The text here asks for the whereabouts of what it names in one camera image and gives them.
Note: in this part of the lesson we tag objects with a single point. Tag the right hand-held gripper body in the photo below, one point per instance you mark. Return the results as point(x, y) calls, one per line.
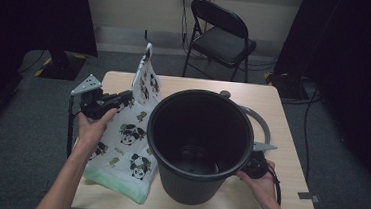
point(258, 165)

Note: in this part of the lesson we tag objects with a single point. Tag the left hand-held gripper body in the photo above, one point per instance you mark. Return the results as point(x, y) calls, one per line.
point(94, 105)

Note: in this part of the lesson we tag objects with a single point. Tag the panda print trash bag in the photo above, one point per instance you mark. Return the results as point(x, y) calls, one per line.
point(126, 153)

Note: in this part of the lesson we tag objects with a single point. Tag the dark grey trash bin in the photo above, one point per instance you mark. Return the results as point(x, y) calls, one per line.
point(187, 189)

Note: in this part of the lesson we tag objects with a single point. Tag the person's right hand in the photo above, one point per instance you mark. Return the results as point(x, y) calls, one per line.
point(263, 189)

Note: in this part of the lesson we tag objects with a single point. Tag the person's left hand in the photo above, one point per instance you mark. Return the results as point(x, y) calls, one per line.
point(92, 134)

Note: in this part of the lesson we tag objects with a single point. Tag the black floor stand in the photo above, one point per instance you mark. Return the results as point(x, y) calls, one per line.
point(62, 66)
point(287, 85)

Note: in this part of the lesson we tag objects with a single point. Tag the grey tape strip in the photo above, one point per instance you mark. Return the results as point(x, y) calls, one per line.
point(306, 196)

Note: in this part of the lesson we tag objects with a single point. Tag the black folding chair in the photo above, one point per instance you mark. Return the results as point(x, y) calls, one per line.
point(225, 42)

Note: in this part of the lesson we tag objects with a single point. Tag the black curtain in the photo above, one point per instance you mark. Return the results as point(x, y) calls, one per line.
point(355, 47)
point(30, 8)

